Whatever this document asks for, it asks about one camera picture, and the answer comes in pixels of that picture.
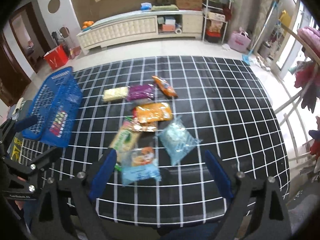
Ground purple snack packet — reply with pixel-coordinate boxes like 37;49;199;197
127;84;155;101

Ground blue plastic basket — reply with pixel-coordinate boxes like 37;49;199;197
22;67;82;148

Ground orange striped snack packet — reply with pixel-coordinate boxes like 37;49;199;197
152;76;178;98

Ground blue orange snack bag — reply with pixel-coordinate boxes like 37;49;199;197
120;146;162;186

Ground oranges on cabinet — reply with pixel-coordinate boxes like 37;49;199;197
82;21;94;30

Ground brown cardboard box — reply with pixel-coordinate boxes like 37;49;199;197
175;0;202;11

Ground person's left hand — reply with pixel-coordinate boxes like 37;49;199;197
15;200;24;210

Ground pink gift bag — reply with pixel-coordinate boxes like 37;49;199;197
227;27;251;53

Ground light blue snack packet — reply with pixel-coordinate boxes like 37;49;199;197
158;116;201;166

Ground clear-wrapped cracker pack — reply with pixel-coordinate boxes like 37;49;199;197
103;87;129;102

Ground red potato chip packet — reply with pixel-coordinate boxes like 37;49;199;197
130;117;158;132

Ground red yellow snack pouch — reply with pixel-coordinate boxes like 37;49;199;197
9;137;23;162

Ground brown wooden door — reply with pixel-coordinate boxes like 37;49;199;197
1;2;52;106

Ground red gift bag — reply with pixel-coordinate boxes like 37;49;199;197
44;45;68;70

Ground black white grid tablecloth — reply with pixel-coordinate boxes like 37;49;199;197
43;56;290;228

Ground cream tv cabinet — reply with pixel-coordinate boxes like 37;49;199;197
77;10;203;54

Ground green cracker pack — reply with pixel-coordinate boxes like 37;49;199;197
109;117;142;171

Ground white metal shelf rack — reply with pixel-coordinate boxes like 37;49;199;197
202;0;233;44

